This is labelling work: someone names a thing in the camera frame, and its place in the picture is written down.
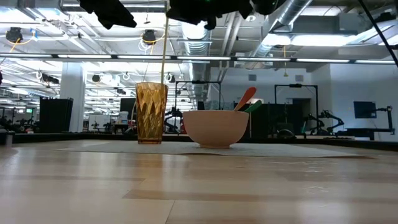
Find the grey cup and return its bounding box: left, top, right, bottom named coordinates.
left=0, top=130, right=16, bottom=146

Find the metal fork with orange handle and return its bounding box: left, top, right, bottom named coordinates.
left=233, top=86, right=257, bottom=112

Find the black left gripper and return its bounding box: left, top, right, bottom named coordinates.
left=78, top=0, right=138, bottom=30

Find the silver ventilation duct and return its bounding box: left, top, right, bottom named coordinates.
left=178, top=18, right=213, bottom=103

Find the dark wall monitor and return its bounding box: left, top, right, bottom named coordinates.
left=353, top=101, right=377, bottom=119

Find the amber faceted glass tumbler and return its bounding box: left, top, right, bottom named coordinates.
left=135, top=82, right=169, bottom=145

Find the black screen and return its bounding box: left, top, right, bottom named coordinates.
left=120, top=97, right=137, bottom=121

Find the wide black partition wall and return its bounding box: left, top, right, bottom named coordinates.
left=247, top=102, right=304, bottom=139

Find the gold spoon with green handle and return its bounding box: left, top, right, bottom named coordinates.
left=243, top=100, right=263, bottom=113

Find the black ceiling cord reel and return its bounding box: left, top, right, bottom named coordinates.
left=142, top=29, right=157, bottom=45
left=5, top=27, right=24, bottom=44

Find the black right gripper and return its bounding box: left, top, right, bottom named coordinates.
left=165, top=0, right=253, bottom=31

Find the yellow hanging cord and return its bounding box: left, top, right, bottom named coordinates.
left=282, top=45, right=289, bottom=78

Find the black partition panel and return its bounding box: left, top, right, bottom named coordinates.
left=39, top=98, right=74, bottom=134

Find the peach ceramic bowl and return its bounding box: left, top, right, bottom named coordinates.
left=182, top=110, right=250, bottom=149

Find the black table edge rail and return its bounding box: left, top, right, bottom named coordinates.
left=12, top=132, right=398, bottom=149

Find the pale grey placemat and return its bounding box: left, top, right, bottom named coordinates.
left=55, top=139, right=371, bottom=158

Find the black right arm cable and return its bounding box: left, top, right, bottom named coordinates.
left=356, top=0, right=398, bottom=68

